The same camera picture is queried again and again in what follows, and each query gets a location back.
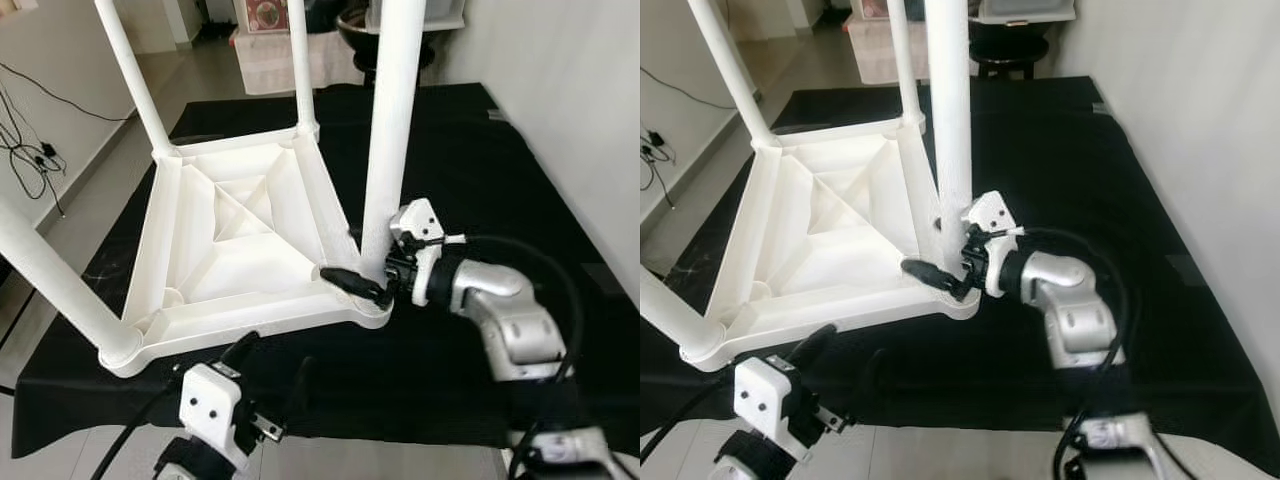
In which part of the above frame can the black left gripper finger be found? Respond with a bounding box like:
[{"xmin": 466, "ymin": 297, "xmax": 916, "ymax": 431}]
[
  {"xmin": 285, "ymin": 354, "xmax": 317, "ymax": 422},
  {"xmin": 218, "ymin": 330, "xmax": 262, "ymax": 370},
  {"xmin": 850, "ymin": 347, "xmax": 887, "ymax": 412},
  {"xmin": 785, "ymin": 321, "xmax": 840, "ymax": 364}
]

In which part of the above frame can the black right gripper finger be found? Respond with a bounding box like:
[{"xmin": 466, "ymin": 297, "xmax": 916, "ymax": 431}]
[
  {"xmin": 320, "ymin": 266, "xmax": 396, "ymax": 308},
  {"xmin": 900, "ymin": 258, "xmax": 971, "ymax": 301}
]

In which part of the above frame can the white plastic table top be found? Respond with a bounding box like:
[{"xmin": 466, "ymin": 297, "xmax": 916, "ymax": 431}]
[
  {"xmin": 678, "ymin": 118, "xmax": 981, "ymax": 373},
  {"xmin": 98, "ymin": 125, "xmax": 393, "ymax": 379}
]

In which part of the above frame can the black round stool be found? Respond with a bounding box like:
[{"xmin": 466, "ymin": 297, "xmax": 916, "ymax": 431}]
[
  {"xmin": 975, "ymin": 45, "xmax": 1051, "ymax": 81},
  {"xmin": 350, "ymin": 40, "xmax": 438, "ymax": 86}
]

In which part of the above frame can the white floor towel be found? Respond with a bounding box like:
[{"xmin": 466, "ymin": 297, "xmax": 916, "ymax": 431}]
[
  {"xmin": 848, "ymin": 20, "xmax": 931, "ymax": 86},
  {"xmin": 232, "ymin": 30, "xmax": 366, "ymax": 96}
]

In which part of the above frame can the black metal bowl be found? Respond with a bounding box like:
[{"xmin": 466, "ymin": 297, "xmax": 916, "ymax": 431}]
[
  {"xmin": 968, "ymin": 20, "xmax": 1051, "ymax": 56},
  {"xmin": 335, "ymin": 10, "xmax": 441, "ymax": 53}
]

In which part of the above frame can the clear plastic storage box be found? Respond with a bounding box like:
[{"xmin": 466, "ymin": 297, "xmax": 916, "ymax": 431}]
[
  {"xmin": 975, "ymin": 0, "xmax": 1079, "ymax": 26},
  {"xmin": 365, "ymin": 0, "xmax": 469, "ymax": 31}
]

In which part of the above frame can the black bag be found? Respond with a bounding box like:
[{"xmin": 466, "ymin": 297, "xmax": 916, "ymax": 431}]
[{"xmin": 305, "ymin": 0, "xmax": 346, "ymax": 31}]

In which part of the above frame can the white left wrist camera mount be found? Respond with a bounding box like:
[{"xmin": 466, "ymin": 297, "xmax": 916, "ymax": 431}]
[
  {"xmin": 733, "ymin": 355, "xmax": 806, "ymax": 463},
  {"xmin": 178, "ymin": 362, "xmax": 251, "ymax": 471}
]

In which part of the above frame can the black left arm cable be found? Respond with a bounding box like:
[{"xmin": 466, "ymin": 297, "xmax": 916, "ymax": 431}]
[
  {"xmin": 88, "ymin": 380, "xmax": 186, "ymax": 480},
  {"xmin": 640, "ymin": 375, "xmax": 741, "ymax": 466}
]

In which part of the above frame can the black cable tangle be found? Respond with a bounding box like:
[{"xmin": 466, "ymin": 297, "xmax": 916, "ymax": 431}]
[
  {"xmin": 640, "ymin": 128, "xmax": 681, "ymax": 211},
  {"xmin": 0, "ymin": 95, "xmax": 69, "ymax": 216}
]

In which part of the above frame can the thin black wall cable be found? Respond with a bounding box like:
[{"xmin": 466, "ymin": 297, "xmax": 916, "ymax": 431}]
[
  {"xmin": 640, "ymin": 65, "xmax": 743, "ymax": 113},
  {"xmin": 0, "ymin": 62, "xmax": 133, "ymax": 125}
]

